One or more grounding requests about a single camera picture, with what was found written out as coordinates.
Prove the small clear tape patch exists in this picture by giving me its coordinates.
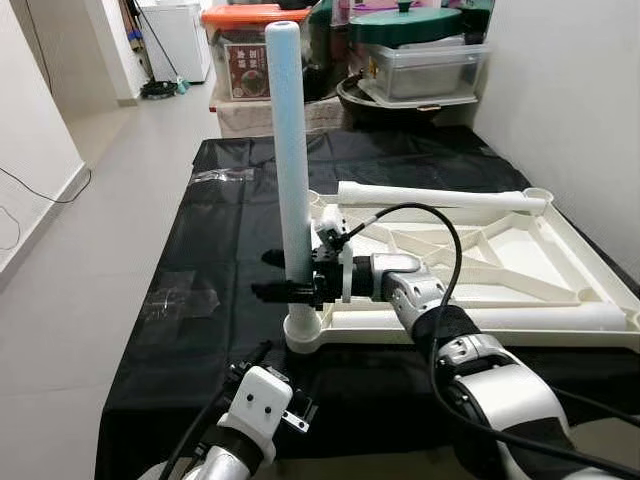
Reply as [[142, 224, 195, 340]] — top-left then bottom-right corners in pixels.
[[190, 168, 256, 186]]

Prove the black round basin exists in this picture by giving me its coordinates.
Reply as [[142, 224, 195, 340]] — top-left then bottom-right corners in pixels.
[[335, 75, 481, 129]]

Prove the white appliance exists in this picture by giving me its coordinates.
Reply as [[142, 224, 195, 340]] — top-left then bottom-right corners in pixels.
[[135, 3, 211, 86]]

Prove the beige patterned bench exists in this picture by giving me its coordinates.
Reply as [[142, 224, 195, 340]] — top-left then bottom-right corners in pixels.
[[215, 95, 346, 138]]

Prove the black plastic bag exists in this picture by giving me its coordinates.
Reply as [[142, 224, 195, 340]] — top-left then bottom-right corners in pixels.
[[300, 5, 361, 101]]

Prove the clear box with orange lid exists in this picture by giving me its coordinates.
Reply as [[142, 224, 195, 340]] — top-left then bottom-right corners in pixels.
[[200, 3, 311, 101]]

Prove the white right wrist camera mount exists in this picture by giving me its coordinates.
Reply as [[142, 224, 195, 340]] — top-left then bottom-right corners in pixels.
[[315, 205, 356, 301]]

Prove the thin grey wall cable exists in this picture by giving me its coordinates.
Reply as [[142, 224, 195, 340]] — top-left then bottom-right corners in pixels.
[[0, 165, 93, 206]]

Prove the dark floor mop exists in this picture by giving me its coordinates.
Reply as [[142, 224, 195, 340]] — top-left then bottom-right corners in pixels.
[[125, 0, 186, 99]]

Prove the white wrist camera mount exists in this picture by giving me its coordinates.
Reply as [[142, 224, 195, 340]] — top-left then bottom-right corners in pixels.
[[315, 205, 356, 301], [215, 365, 294, 446]]

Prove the cream plastic table top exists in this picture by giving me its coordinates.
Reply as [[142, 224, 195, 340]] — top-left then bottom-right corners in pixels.
[[283, 185, 640, 354]]

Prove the thin black adapter cable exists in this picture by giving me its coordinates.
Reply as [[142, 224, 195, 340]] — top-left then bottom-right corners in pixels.
[[0, 205, 21, 251]]

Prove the clear plastic storage container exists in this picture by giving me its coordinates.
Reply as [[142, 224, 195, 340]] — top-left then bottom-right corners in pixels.
[[365, 40, 491, 101]]

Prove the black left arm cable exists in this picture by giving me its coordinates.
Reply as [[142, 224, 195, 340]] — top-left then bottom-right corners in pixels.
[[155, 385, 236, 480]]

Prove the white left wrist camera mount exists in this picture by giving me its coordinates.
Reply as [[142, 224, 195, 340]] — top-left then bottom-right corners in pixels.
[[215, 365, 294, 446]]

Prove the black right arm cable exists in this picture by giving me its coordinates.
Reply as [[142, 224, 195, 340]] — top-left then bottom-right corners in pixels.
[[335, 203, 640, 480]]

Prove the large clear tape patch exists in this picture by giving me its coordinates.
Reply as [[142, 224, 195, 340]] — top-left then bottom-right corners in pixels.
[[140, 270, 221, 321]]

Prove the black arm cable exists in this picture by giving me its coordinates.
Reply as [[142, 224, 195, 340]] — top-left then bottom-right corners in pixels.
[[335, 203, 640, 480], [155, 385, 236, 480]]

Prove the black tablecloth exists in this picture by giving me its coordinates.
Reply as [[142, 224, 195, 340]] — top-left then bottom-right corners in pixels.
[[95, 125, 640, 480]]

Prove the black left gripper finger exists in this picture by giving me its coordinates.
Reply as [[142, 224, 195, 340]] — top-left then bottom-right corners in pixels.
[[228, 340, 273, 385]]

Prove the green pot lid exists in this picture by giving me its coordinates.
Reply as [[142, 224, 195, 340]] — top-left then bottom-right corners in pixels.
[[350, 3, 466, 46]]

